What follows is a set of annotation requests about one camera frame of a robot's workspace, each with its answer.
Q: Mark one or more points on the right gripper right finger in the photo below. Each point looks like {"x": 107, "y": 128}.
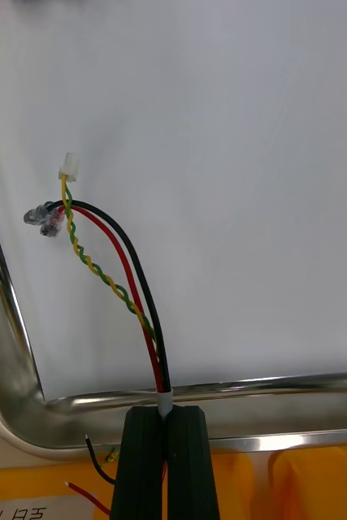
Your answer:
{"x": 189, "y": 463}

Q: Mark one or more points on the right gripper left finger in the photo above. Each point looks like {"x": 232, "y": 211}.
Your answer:
{"x": 140, "y": 463}

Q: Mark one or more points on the steel tray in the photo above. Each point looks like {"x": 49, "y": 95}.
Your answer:
{"x": 14, "y": 406}

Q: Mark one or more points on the white sheet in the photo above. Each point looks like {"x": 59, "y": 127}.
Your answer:
{"x": 205, "y": 183}

